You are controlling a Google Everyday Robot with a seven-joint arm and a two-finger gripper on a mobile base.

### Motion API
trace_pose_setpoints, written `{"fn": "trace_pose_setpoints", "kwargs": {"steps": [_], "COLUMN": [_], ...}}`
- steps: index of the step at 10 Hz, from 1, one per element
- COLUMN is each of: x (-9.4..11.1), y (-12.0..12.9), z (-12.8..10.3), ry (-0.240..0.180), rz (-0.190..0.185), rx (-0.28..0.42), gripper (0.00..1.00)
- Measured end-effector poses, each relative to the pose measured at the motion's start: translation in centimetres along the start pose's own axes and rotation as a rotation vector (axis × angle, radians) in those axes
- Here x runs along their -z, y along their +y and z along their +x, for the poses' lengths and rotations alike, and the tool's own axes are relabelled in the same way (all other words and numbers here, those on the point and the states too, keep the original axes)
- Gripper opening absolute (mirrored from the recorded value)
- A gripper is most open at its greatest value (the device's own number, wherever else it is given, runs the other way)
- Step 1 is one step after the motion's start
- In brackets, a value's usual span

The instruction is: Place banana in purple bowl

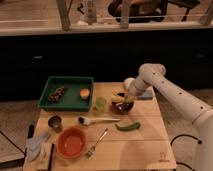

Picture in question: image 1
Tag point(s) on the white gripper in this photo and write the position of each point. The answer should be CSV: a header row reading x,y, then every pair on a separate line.
x,y
134,87

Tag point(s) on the yellow banana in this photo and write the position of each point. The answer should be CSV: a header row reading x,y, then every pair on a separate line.
x,y
117,98

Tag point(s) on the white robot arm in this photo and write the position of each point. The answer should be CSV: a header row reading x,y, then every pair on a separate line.
x,y
199,113

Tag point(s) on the dark purple bowl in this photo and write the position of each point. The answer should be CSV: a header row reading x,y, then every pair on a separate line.
x,y
121,107

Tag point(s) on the orange bowl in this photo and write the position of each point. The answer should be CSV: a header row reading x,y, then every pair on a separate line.
x,y
71,143

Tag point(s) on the blue sponge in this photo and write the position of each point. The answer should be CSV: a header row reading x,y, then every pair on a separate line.
x,y
145,94

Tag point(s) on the green chili pepper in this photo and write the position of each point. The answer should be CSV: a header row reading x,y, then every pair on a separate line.
x,y
130,127

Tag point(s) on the light green cup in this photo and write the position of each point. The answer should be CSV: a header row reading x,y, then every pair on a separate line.
x,y
100,103

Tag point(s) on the orange fruit half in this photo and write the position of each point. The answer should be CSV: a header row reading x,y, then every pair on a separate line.
x,y
84,93

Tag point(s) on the green plastic tray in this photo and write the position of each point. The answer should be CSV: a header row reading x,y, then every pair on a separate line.
x,y
70,100

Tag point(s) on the brown grape bunch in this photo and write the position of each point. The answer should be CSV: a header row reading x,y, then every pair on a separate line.
x,y
56,95

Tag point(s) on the small metal cup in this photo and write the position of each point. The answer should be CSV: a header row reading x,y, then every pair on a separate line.
x,y
55,122

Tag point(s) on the grey blue cloth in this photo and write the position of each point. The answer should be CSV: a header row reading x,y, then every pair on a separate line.
x,y
34,146

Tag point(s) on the white handled brush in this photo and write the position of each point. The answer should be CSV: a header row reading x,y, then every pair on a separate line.
x,y
87,121

